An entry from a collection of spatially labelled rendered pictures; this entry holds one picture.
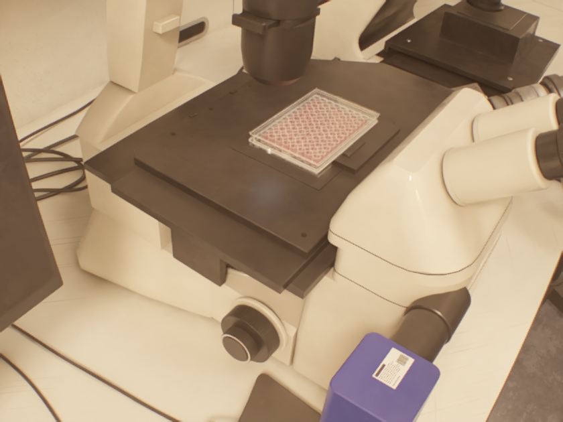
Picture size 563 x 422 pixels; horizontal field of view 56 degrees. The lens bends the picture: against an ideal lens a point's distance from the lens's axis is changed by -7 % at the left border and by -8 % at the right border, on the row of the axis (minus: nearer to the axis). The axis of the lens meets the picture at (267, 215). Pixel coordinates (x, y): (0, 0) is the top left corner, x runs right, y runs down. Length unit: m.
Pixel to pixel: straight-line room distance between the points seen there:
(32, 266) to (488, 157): 0.36
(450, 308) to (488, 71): 0.70
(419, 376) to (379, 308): 0.10
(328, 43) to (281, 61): 0.68
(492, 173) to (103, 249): 0.48
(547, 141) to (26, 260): 0.39
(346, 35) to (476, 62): 0.26
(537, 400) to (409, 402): 1.31
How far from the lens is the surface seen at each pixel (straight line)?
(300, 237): 0.49
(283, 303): 0.61
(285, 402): 0.60
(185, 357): 0.65
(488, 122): 0.50
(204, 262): 0.61
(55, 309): 0.72
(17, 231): 0.45
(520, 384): 1.69
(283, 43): 0.51
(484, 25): 1.16
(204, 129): 0.61
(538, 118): 0.48
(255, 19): 0.49
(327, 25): 1.18
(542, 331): 1.85
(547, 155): 0.41
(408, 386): 0.40
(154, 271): 0.67
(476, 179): 0.43
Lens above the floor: 1.29
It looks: 42 degrees down
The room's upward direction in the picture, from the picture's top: 4 degrees clockwise
